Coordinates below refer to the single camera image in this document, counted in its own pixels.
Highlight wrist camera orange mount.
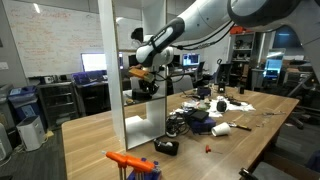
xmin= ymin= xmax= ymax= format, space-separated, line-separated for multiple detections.
xmin=129 ymin=68 xmax=154 ymax=83

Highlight black power adapter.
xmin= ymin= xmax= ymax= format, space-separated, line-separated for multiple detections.
xmin=190 ymin=110 xmax=209 ymax=122

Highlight computer monitor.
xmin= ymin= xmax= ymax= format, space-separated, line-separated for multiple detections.
xmin=81 ymin=53 xmax=107 ymax=72

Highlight grey office chair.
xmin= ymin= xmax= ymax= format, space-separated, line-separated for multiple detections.
xmin=172 ymin=75 xmax=193 ymax=93

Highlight white paper cup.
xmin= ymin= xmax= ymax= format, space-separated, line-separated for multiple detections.
xmin=211 ymin=122 xmax=231 ymax=137

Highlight blue hex key holder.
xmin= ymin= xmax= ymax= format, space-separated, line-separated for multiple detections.
xmin=126 ymin=158 xmax=161 ymax=180

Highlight tangled black cables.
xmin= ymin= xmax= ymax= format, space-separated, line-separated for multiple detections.
xmin=165 ymin=113 xmax=191 ymax=138

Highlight long orange T-handle key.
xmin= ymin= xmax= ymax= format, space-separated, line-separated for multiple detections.
xmin=102 ymin=151 xmax=158 ymax=180

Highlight blue box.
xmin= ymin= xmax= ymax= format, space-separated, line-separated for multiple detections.
xmin=187 ymin=117 xmax=216 ymax=135

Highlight white wooden shelf unit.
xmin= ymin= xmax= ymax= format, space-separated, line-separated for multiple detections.
xmin=97 ymin=0 xmax=168 ymax=151

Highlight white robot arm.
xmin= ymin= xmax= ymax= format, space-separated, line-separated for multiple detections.
xmin=136 ymin=0 xmax=320 ymax=79

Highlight blue recycling bin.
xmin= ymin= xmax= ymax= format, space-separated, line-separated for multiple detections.
xmin=8 ymin=86 xmax=42 ymax=123

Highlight black round speaker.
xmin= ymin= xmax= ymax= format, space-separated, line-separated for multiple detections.
xmin=216 ymin=101 xmax=227 ymax=112

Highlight white air purifier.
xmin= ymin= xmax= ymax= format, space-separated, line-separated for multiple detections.
xmin=17 ymin=116 xmax=45 ymax=151

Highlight black drawer cabinet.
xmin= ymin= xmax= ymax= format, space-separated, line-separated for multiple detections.
xmin=37 ymin=82 xmax=79 ymax=129

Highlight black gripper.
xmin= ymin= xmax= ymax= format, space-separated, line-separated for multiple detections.
xmin=131 ymin=78 xmax=159 ymax=101

